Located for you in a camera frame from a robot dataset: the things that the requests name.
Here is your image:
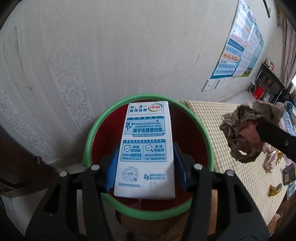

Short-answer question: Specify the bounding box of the green white wall poster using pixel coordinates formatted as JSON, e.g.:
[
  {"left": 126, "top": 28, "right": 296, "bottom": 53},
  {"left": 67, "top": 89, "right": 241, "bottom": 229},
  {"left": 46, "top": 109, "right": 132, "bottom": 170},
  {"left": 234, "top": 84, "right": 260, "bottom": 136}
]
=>
[{"left": 233, "top": 23, "right": 264, "bottom": 78}]

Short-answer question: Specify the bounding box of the red container on shelf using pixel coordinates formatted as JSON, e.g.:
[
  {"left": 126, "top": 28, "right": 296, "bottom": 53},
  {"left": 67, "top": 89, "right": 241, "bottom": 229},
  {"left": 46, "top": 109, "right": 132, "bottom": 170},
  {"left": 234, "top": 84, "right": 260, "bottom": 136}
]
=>
[{"left": 254, "top": 86, "right": 265, "bottom": 100}]

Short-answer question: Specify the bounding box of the green red trash bin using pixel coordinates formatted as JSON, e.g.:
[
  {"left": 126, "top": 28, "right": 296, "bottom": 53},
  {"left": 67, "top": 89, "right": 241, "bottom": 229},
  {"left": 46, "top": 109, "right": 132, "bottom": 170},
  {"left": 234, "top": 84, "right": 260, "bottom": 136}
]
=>
[{"left": 83, "top": 94, "right": 214, "bottom": 220}]

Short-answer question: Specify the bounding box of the brown paper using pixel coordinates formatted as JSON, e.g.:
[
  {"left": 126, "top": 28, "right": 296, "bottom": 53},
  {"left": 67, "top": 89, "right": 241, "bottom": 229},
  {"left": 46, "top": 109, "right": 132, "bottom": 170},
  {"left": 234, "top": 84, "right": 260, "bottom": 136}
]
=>
[{"left": 219, "top": 100, "right": 284, "bottom": 163}]

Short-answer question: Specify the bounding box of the white wall switch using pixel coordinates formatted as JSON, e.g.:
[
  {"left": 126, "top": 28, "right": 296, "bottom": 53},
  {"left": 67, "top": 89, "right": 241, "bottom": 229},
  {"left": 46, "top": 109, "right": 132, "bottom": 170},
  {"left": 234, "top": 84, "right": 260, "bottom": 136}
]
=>
[{"left": 201, "top": 80, "right": 211, "bottom": 92}]

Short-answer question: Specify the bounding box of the bed with patterned quilt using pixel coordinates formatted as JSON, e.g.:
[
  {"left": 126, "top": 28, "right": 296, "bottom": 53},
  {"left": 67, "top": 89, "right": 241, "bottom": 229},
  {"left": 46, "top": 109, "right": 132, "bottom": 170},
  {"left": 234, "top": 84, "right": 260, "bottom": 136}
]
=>
[{"left": 276, "top": 101, "right": 296, "bottom": 136}]

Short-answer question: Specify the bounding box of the blue pinyin wall poster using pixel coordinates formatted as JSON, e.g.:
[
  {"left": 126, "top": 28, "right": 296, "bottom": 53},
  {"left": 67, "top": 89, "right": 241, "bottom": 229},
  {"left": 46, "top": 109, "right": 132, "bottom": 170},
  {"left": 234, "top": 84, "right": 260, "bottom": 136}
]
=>
[{"left": 210, "top": 1, "right": 255, "bottom": 79}]

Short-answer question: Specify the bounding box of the yellow snack bag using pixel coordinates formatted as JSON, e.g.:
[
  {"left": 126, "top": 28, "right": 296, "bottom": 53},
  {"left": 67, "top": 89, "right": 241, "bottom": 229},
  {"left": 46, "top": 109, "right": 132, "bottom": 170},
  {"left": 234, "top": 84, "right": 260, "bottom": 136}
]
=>
[{"left": 268, "top": 183, "right": 282, "bottom": 197}]

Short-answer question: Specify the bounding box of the dark shelf unit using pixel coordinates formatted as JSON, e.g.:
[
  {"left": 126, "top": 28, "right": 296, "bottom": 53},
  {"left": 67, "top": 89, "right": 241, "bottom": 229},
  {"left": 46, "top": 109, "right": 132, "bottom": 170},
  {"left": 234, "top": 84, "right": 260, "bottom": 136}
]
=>
[{"left": 247, "top": 62, "right": 286, "bottom": 104}]

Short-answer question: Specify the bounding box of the white wall socket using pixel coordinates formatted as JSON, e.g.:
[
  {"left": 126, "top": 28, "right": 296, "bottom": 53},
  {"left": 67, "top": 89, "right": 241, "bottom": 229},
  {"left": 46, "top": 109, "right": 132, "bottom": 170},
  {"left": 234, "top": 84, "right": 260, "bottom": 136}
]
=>
[{"left": 214, "top": 78, "right": 225, "bottom": 89}]

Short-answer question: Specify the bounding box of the pink curtain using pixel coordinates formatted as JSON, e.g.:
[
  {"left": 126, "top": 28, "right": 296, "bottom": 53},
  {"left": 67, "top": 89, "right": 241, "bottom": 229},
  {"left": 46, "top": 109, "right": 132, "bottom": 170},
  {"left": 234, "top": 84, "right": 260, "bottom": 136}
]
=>
[{"left": 275, "top": 1, "right": 295, "bottom": 87}]

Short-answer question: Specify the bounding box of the white milk carton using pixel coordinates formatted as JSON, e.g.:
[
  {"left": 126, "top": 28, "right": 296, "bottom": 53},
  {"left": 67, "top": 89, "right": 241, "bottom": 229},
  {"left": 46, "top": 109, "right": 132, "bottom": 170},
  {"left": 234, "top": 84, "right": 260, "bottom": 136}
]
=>
[{"left": 114, "top": 101, "right": 175, "bottom": 200}]

